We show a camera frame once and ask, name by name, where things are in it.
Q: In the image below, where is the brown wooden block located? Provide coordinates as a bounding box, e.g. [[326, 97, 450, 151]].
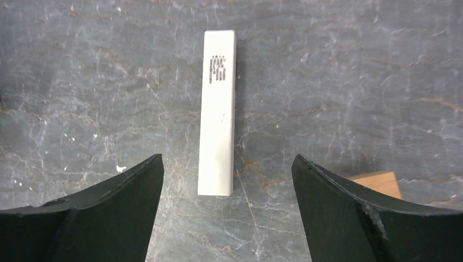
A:
[[349, 171, 402, 199]]

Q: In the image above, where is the white black remote control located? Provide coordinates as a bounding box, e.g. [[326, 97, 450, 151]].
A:
[[197, 30, 236, 197]]

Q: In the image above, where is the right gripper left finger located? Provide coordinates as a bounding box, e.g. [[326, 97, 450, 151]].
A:
[[1, 154, 164, 261]]

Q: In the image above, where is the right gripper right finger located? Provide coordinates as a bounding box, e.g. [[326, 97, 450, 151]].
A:
[[291, 154, 462, 261]]

